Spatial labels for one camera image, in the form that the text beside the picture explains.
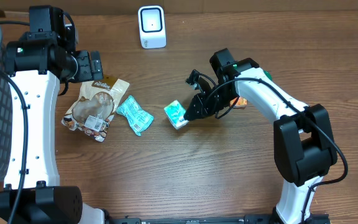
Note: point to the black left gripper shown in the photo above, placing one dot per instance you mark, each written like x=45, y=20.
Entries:
x=88, y=73

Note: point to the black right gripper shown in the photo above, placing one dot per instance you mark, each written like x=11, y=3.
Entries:
x=206, y=107

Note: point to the small green white sachet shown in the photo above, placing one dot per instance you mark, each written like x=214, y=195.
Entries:
x=175, y=113

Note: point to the brown cookie bag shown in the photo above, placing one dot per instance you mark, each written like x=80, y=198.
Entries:
x=95, y=107

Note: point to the small orange sachet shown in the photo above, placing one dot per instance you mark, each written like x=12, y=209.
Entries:
x=238, y=103

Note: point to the teal snack packet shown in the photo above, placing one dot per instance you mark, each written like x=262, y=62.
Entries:
x=139, y=120

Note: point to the green lid seasoning jar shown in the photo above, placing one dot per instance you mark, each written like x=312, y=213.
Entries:
x=267, y=74

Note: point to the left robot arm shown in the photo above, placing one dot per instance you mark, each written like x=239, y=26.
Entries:
x=39, y=68

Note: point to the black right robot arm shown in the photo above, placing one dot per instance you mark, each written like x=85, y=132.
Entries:
x=302, y=134

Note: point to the white barcode scanner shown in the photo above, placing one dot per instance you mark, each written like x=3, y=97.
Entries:
x=152, y=27

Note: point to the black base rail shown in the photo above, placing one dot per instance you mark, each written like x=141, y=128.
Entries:
x=197, y=221

